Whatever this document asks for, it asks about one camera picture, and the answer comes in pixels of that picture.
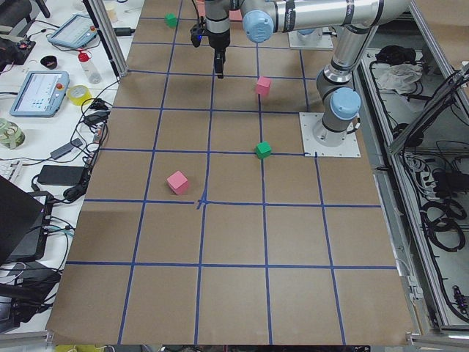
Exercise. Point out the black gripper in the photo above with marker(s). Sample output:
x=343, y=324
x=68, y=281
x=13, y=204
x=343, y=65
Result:
x=219, y=41

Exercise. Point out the pink cube near arm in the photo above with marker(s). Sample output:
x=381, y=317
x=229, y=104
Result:
x=263, y=86

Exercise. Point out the pink bin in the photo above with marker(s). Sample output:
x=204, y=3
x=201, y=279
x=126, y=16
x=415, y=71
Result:
x=234, y=15

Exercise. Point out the green cube far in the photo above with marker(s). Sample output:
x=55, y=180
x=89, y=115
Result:
x=171, y=20

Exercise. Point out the green cube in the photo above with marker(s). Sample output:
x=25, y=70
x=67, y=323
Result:
x=171, y=20
x=263, y=150

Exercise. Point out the green cube centre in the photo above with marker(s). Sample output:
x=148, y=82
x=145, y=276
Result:
x=263, y=150

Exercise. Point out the clear bottle red cap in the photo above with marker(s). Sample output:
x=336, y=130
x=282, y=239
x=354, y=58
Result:
x=89, y=68

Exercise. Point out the pink cube front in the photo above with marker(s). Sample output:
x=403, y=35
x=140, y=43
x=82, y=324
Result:
x=178, y=183

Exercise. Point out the upper teach pendant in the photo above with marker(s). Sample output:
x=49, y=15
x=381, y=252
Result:
x=76, y=33

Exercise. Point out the teach pendant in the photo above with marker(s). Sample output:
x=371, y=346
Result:
x=76, y=33
x=41, y=94

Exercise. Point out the yellow tape roll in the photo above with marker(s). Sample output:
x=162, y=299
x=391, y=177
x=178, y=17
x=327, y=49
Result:
x=79, y=95

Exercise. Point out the black bowl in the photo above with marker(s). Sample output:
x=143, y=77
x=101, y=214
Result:
x=50, y=62

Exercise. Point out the black and white cloth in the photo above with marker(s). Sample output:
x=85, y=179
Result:
x=403, y=73

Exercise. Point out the lower teach pendant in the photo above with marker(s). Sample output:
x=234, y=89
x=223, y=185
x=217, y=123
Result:
x=41, y=94

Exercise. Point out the black power adapter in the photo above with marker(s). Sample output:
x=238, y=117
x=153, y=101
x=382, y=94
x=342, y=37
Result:
x=52, y=175

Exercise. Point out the green tape rolls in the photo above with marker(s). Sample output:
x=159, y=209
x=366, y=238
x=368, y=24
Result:
x=11, y=135

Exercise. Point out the black laptop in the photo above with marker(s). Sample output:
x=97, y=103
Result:
x=24, y=218

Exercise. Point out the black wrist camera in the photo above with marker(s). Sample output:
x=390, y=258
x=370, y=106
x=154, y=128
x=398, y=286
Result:
x=197, y=32

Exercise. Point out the aluminium frame post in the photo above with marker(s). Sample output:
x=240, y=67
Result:
x=97, y=12

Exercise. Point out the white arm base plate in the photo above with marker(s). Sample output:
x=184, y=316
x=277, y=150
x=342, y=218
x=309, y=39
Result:
x=320, y=142

